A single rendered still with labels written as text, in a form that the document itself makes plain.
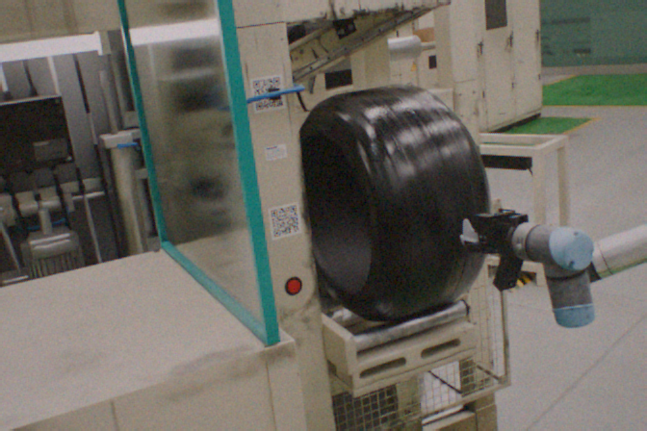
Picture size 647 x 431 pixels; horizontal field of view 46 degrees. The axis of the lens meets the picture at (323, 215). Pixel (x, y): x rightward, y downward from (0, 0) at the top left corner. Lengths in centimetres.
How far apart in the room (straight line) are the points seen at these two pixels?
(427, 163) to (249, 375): 82
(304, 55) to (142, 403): 136
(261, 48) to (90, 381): 89
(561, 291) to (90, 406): 88
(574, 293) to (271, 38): 81
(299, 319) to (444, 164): 50
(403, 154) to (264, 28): 40
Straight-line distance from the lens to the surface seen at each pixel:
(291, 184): 171
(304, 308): 180
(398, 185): 164
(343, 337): 175
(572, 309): 149
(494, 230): 158
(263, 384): 102
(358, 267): 213
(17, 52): 163
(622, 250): 158
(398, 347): 187
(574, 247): 143
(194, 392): 98
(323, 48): 216
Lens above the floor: 169
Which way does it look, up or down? 16 degrees down
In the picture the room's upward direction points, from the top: 7 degrees counter-clockwise
